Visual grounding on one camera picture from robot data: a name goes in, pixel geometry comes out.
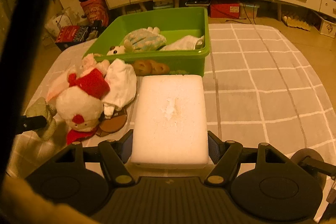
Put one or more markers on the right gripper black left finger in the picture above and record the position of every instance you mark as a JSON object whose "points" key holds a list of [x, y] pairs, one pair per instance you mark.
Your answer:
{"points": [[114, 155]]}

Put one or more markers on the brown round coaster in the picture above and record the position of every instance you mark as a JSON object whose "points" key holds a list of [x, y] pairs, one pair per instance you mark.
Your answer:
{"points": [[112, 125]]}

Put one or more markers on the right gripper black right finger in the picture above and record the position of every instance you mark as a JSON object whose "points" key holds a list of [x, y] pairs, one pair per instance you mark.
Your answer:
{"points": [[225, 156]]}

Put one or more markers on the white plush with red bow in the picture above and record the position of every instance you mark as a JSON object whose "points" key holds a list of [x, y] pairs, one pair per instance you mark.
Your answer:
{"points": [[77, 96]]}

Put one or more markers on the white foam block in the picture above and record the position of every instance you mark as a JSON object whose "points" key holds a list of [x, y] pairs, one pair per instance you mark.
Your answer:
{"points": [[170, 126]]}

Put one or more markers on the mouse plush with blue bonnet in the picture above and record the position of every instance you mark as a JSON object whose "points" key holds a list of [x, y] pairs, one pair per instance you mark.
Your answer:
{"points": [[140, 40]]}

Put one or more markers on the orange printed bag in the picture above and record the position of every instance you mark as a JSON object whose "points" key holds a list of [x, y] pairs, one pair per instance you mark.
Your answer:
{"points": [[96, 10]]}

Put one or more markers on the white carton box on floor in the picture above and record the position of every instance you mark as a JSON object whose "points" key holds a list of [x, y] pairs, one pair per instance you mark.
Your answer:
{"points": [[324, 24]]}

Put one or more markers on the egg tray on floor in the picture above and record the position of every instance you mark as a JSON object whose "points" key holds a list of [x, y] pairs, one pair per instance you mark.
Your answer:
{"points": [[293, 20]]}

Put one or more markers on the red and black box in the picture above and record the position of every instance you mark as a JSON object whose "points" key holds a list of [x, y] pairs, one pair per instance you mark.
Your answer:
{"points": [[73, 35]]}

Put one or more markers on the white cloth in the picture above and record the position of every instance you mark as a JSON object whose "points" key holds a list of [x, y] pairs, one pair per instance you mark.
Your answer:
{"points": [[122, 82]]}

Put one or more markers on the red box under sideboard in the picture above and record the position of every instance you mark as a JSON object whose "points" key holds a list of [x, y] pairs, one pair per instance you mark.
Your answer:
{"points": [[223, 9]]}

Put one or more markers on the green plastic bin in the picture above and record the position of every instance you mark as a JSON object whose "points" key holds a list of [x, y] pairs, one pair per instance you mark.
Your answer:
{"points": [[187, 34]]}

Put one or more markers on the grey-green soft stone plush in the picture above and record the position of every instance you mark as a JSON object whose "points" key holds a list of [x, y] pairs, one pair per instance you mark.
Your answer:
{"points": [[41, 108]]}

